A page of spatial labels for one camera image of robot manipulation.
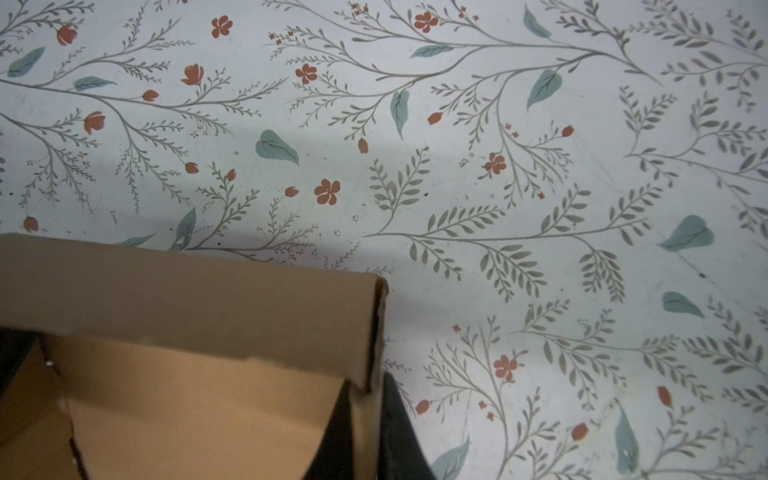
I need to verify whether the brown cardboard box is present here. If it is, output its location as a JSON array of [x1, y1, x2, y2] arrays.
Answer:
[[1, 234, 387, 479]]

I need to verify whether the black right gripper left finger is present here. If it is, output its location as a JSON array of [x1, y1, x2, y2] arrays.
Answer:
[[303, 381, 354, 480]]

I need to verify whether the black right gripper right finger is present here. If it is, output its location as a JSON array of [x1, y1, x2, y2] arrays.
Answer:
[[378, 372, 435, 480]]

